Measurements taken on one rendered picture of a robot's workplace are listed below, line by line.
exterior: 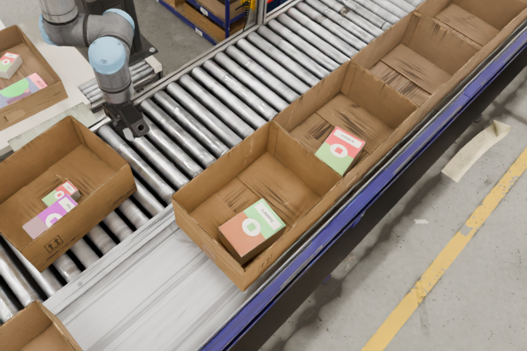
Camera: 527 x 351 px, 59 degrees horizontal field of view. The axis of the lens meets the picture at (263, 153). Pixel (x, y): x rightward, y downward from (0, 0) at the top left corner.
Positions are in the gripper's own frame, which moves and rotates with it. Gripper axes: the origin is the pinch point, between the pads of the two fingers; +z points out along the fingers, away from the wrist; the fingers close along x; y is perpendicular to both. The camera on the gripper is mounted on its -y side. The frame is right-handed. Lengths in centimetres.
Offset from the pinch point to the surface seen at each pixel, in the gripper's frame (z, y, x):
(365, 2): 20, 2, -136
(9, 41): 16, 84, 1
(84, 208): 5.7, -6.3, 24.6
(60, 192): 14.2, 8.8, 25.5
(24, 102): 11, 47, 14
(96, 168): 18.4, 11.4, 11.0
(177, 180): 19.5, -11.4, -5.9
